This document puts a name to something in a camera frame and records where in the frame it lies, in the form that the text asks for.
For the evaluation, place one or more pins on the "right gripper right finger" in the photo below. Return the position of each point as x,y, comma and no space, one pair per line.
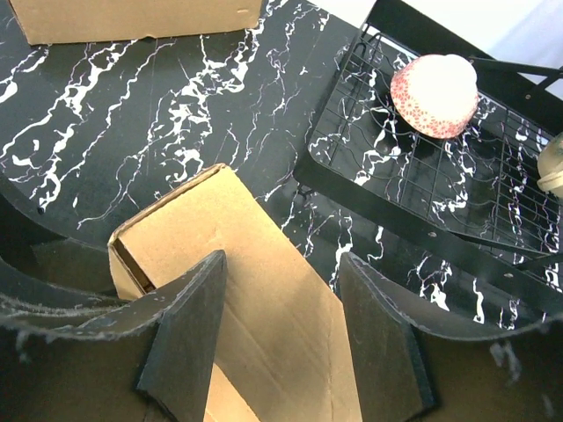
414,361

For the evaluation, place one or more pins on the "closed cardboard box back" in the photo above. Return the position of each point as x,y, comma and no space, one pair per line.
77,21

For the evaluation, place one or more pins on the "cardboard box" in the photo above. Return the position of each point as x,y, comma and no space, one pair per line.
77,21
282,352

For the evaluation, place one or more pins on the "beige cup in rack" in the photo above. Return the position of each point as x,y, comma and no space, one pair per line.
549,166

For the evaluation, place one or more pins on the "black wire dish rack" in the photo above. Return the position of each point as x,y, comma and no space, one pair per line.
473,199

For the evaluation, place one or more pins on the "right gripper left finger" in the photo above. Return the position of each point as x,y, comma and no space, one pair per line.
72,353

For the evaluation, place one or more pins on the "pink patterned bowl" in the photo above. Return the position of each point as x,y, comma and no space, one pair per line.
436,95

